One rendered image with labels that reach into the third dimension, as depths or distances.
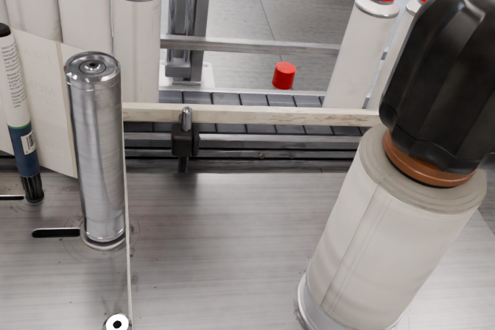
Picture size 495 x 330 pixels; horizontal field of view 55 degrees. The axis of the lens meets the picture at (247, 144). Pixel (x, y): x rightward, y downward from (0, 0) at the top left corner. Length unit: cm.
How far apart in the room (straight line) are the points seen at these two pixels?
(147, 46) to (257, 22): 45
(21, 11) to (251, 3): 58
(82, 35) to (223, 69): 32
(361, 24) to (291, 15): 44
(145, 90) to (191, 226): 17
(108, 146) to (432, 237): 24
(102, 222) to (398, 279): 25
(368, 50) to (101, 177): 34
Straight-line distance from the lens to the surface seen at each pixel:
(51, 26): 55
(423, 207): 30
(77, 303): 44
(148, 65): 55
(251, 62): 82
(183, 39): 60
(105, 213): 43
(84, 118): 36
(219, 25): 92
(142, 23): 52
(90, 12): 52
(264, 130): 60
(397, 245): 33
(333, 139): 62
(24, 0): 53
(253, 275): 46
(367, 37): 58
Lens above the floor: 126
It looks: 41 degrees down
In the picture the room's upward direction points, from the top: 11 degrees clockwise
